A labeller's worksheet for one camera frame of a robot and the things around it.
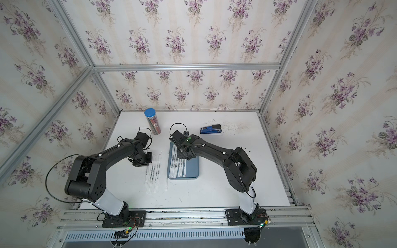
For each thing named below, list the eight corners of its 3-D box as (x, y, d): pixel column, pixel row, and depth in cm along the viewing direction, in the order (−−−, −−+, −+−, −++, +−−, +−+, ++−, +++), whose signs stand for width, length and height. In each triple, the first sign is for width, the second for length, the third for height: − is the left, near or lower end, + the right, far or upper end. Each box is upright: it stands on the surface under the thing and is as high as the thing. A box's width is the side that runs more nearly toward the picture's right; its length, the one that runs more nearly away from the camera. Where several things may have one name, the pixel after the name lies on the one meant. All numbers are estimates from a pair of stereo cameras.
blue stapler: (200, 135, 107) (200, 131, 104) (199, 130, 110) (199, 126, 107) (221, 132, 109) (222, 128, 106) (219, 127, 112) (220, 123, 109)
